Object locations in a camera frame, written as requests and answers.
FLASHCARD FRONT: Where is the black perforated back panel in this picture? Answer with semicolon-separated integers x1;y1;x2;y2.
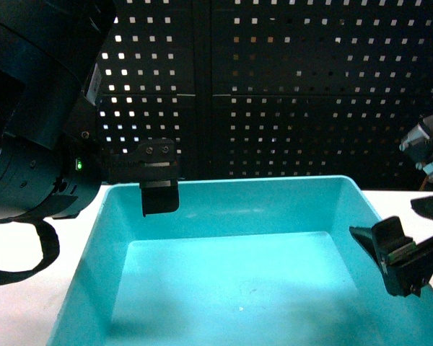
96;1;433;190

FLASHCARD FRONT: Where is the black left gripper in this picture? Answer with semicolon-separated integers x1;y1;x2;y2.
64;93;180;217

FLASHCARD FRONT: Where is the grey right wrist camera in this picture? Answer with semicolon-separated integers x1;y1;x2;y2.
399;115;433;179

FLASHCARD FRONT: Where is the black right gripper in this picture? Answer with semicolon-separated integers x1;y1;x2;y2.
349;196;433;297

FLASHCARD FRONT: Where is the black cable loop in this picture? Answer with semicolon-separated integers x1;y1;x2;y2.
0;218;61;288

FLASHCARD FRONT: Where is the teal plastic tray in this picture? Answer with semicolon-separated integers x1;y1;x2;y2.
48;176;433;345

